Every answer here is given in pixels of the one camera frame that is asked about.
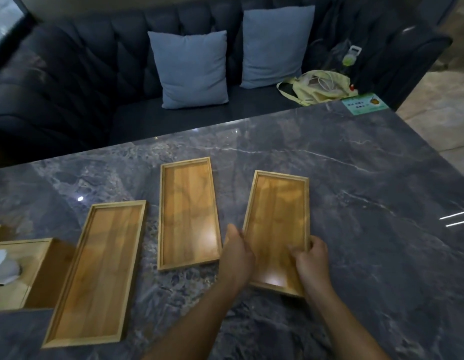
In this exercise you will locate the person's right hand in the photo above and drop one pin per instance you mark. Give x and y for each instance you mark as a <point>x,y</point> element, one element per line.
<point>312,266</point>

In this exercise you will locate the person's left hand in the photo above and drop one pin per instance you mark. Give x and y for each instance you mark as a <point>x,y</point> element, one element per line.
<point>235,256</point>

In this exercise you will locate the person's right thumb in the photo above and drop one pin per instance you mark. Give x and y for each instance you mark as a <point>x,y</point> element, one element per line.
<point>294,251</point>

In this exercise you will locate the person's left thumb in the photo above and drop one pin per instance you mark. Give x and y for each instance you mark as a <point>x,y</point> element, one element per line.
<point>236,231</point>

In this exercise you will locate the wooden rectangular tray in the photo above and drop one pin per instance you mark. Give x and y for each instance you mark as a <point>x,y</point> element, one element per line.
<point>279,228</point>
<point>187,213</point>
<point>100,271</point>

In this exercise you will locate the person's right forearm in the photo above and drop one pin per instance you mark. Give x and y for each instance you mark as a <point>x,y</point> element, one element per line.
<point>340,326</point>

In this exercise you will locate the person's left forearm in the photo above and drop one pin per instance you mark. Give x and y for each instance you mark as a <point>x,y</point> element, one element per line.
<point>194,326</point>

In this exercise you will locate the green table sticker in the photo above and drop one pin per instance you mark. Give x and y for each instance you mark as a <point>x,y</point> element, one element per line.
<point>364,103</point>

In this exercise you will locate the pale yellow cloth bag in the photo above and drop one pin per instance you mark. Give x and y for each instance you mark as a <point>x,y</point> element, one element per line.
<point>318,88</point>

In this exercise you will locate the light blue cushion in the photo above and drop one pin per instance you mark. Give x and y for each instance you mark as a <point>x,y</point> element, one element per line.
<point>275,46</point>
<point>192,69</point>

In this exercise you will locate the clear bottle with white cap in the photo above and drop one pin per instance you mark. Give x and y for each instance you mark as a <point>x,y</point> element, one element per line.
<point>350,56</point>

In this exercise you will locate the dark tufted sofa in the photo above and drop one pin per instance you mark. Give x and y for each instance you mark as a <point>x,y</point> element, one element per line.
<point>104,71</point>

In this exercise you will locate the wooden tissue box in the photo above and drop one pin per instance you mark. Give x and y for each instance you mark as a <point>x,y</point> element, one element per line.
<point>25,277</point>

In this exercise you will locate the white tissue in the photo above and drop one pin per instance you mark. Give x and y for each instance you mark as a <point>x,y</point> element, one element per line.
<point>3,268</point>

